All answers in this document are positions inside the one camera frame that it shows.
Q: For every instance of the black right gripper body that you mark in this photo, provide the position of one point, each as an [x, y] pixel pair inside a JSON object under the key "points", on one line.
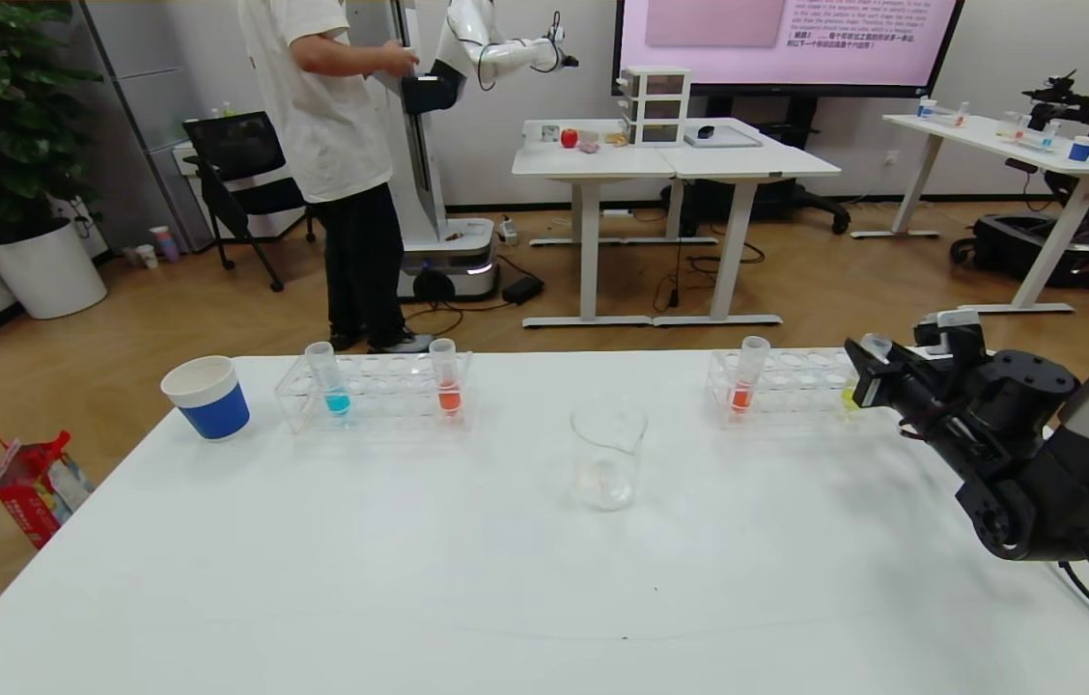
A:
{"points": [[872, 378]]}

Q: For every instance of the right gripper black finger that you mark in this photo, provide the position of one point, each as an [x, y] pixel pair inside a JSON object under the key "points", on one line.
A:
{"points": [[907, 359], [867, 356]]}

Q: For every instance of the yellow pigment test tube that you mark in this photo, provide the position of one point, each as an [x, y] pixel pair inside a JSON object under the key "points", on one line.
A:
{"points": [[851, 398]]}

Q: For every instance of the red pigment test tube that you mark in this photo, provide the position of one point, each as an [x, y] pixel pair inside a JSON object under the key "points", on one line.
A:
{"points": [[741, 394], [448, 396]]}

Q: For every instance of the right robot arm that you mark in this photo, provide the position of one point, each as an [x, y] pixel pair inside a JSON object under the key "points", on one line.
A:
{"points": [[1037, 502]]}

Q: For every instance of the clear plastic test tube rack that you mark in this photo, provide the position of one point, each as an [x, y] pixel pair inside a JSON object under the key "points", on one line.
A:
{"points": [[388, 396], [791, 391]]}

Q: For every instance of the clear glass beaker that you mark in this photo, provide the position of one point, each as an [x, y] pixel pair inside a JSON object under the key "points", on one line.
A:
{"points": [[607, 483]]}

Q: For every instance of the blue pigment test tube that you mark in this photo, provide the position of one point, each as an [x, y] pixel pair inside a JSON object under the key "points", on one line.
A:
{"points": [[336, 401]]}

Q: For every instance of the black mobile robot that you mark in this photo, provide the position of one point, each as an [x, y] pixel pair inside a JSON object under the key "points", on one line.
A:
{"points": [[1018, 249]]}

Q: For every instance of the black display stand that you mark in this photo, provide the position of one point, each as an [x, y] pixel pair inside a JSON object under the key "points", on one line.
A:
{"points": [[791, 196]]}

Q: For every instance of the long white desk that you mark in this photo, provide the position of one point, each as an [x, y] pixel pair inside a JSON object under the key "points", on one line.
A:
{"points": [[974, 135]]}

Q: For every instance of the grey flat tray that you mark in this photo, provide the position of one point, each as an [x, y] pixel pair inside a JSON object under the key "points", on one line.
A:
{"points": [[733, 141]]}

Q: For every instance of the small blue paper cup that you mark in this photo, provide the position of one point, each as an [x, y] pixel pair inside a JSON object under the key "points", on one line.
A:
{"points": [[1081, 151]]}

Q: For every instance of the white drawer organizer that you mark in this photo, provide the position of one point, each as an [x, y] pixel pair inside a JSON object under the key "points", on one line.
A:
{"points": [[656, 108]]}

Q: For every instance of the black power adapter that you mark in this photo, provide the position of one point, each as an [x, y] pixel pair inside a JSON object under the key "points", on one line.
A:
{"points": [[523, 291]]}

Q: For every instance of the red apple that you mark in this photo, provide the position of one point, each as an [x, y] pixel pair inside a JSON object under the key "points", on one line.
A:
{"points": [[569, 139]]}

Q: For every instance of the white mobile robot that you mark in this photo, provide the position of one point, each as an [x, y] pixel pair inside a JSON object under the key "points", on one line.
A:
{"points": [[453, 259]]}

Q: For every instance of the person in white shirt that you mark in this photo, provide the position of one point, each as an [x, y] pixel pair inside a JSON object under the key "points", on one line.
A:
{"points": [[332, 116]]}

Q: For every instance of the blue white paper cup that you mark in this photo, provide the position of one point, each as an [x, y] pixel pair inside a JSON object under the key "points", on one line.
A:
{"points": [[212, 410]]}

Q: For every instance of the black office chair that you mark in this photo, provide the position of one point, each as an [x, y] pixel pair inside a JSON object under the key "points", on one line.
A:
{"points": [[236, 145]]}

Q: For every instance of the small white cup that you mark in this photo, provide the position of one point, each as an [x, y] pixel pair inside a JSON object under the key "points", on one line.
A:
{"points": [[146, 257]]}

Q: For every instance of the grey metal cabinet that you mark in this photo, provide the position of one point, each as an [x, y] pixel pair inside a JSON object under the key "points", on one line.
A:
{"points": [[168, 77]]}

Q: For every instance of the white plant pot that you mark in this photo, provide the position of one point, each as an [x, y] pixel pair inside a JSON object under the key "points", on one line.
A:
{"points": [[47, 273]]}

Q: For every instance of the red gift bag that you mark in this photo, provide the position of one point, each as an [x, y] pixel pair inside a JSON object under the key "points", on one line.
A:
{"points": [[33, 494]]}

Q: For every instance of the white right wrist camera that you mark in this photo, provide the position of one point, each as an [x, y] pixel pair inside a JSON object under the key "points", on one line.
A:
{"points": [[952, 333]]}

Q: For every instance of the large wall display screen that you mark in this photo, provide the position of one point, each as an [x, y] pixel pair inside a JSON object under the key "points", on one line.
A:
{"points": [[795, 63]]}

